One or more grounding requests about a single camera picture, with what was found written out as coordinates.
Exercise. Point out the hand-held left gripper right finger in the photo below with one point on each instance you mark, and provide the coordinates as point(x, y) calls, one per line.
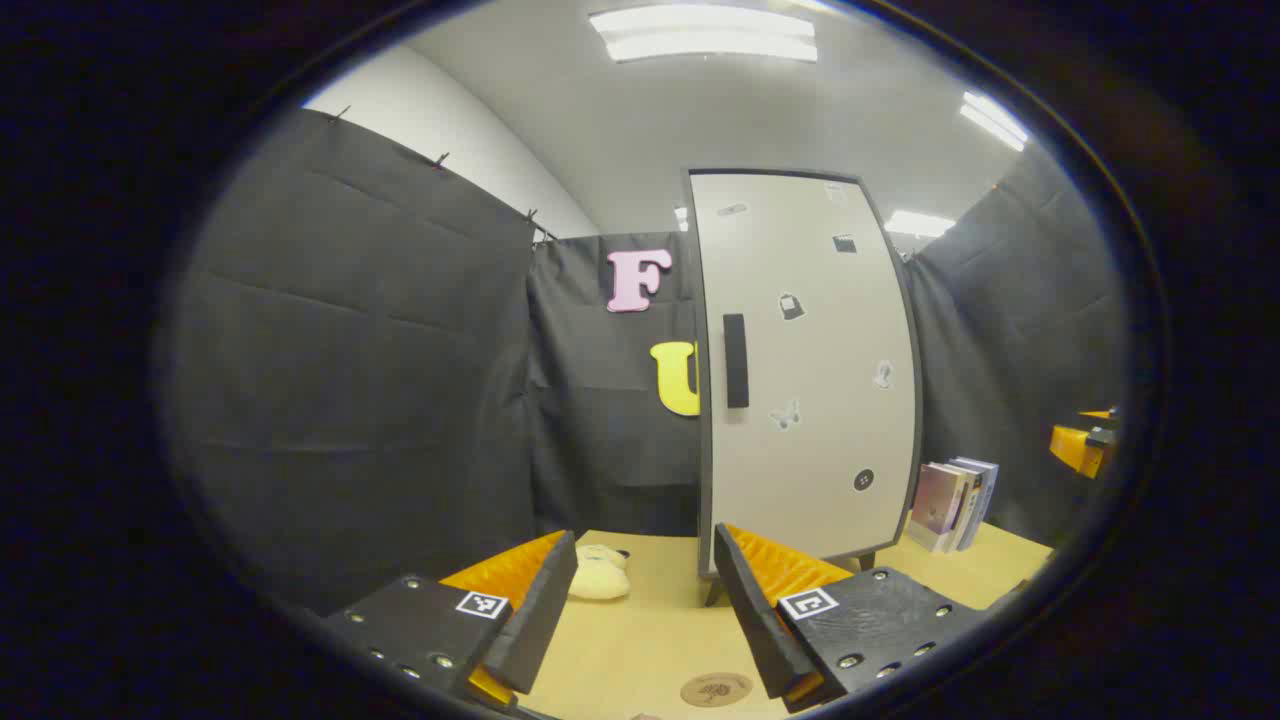
point(750, 620)

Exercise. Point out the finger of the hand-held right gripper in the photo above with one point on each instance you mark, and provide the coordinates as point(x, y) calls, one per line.
point(1075, 450)

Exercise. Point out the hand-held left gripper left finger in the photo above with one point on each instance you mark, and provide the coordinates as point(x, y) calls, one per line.
point(540, 620)

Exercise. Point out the round brown coaster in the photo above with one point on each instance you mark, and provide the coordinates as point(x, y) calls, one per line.
point(716, 690)

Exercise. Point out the grey cabinet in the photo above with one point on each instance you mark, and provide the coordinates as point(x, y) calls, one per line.
point(705, 520)

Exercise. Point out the white cabinet door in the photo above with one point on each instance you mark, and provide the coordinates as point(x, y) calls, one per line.
point(820, 450)

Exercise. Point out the cream plush toy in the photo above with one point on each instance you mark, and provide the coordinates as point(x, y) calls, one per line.
point(600, 582)

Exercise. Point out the blue grey book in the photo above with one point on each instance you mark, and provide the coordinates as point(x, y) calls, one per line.
point(988, 490)

